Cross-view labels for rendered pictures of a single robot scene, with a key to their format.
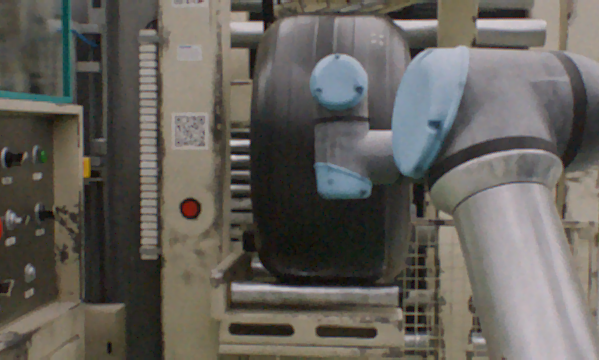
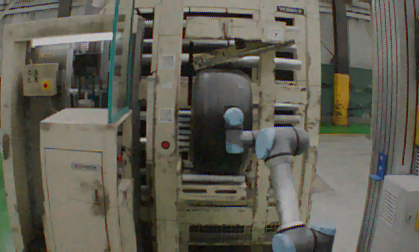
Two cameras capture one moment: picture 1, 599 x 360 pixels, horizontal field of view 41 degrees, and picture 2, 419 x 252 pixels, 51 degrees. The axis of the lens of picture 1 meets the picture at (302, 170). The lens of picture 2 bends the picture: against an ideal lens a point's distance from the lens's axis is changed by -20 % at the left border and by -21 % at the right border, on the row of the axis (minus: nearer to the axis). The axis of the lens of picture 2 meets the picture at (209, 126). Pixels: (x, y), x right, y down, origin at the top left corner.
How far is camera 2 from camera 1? 1.30 m
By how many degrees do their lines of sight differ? 8
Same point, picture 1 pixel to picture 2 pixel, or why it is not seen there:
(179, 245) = (161, 158)
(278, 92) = (205, 106)
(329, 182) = (230, 148)
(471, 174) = (274, 160)
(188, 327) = (164, 189)
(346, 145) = (236, 137)
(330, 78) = (232, 116)
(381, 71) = (242, 99)
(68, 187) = (127, 139)
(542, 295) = (286, 187)
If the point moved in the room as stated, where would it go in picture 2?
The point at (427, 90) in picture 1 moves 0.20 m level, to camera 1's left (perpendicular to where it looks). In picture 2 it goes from (265, 140) to (210, 140)
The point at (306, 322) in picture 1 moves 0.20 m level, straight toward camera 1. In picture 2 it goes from (211, 188) to (215, 198)
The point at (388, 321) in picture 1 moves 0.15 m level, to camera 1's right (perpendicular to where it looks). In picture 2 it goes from (241, 188) to (268, 187)
